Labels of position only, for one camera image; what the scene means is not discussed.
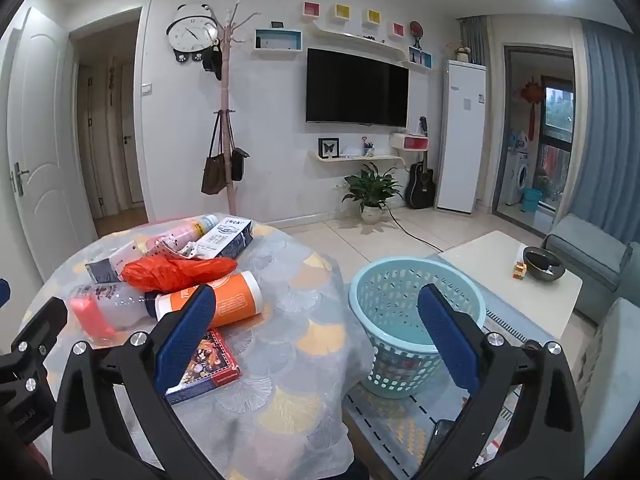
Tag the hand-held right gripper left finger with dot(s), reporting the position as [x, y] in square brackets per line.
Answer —
[185, 332]

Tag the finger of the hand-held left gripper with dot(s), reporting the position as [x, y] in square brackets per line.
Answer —
[3, 292]
[45, 322]

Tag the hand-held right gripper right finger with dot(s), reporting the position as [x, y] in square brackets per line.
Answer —
[445, 332]

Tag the light blue plastic basket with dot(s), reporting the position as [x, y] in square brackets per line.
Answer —
[380, 360]

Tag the pink drink bottle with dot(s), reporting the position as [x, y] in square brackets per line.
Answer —
[172, 234]

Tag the red playing card box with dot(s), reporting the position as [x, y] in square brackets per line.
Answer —
[210, 360]

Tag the clear bottle with pink label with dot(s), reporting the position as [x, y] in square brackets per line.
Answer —
[92, 317]

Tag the orange canister with white lid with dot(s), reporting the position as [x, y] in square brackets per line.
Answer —
[235, 297]

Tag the red plastic bag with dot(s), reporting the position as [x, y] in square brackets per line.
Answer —
[170, 272]

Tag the white coffee table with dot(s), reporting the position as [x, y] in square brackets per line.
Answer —
[490, 270]

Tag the white and navy carton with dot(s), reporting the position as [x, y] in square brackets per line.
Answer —
[107, 267]

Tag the pink dotted packet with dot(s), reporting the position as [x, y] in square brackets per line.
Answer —
[160, 249]

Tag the small colourful cube toy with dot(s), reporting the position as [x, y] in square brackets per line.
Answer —
[519, 270]

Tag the white carton with blue print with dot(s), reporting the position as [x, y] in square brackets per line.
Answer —
[227, 237]

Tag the dark bowl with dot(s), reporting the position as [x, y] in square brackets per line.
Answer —
[544, 266]

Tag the black guitar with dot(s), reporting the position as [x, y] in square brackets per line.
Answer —
[420, 187]

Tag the blue bucket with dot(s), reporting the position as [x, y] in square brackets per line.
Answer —
[531, 201]

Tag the brown tote bag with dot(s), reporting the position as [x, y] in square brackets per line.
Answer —
[215, 175]

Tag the potted green plant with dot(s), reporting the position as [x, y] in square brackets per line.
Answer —
[372, 187]

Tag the grey sofa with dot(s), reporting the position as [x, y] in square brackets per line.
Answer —
[585, 245]

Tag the white door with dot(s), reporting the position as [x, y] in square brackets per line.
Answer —
[42, 125]

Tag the white washing machine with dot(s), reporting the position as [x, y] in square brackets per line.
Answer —
[520, 175]

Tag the small black bag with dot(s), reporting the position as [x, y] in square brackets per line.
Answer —
[239, 165]

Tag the pen holder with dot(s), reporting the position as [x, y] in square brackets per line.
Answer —
[368, 149]

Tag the pink coat rack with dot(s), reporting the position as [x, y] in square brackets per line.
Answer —
[227, 90]

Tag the red hanging knot ornament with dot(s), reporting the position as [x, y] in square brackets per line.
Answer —
[532, 97]

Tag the blue curtain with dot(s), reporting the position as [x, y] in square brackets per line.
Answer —
[605, 125]

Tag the black cap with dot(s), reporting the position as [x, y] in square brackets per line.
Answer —
[212, 62]

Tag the small flower pot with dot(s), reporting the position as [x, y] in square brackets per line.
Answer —
[463, 54]

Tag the red decorative fan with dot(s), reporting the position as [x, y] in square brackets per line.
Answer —
[417, 30]

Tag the pink and white wall box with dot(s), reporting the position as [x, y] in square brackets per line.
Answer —
[410, 142]

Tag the white low wall shelf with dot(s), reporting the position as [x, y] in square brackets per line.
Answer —
[350, 158]

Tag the butterfly picture frame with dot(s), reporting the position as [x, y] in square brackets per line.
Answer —
[328, 147]

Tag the black wall television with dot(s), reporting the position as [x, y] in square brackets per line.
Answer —
[357, 87]

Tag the blue box wall shelf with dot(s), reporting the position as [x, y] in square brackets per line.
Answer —
[277, 40]
[420, 56]

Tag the panda wall clock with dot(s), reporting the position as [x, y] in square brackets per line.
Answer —
[192, 32]

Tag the pink cube wall shelf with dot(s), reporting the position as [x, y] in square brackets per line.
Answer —
[398, 29]
[311, 9]

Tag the white curved wall shelf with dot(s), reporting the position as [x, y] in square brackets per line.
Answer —
[350, 39]

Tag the yellow cube wall shelf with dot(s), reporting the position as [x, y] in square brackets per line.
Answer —
[342, 12]
[374, 16]

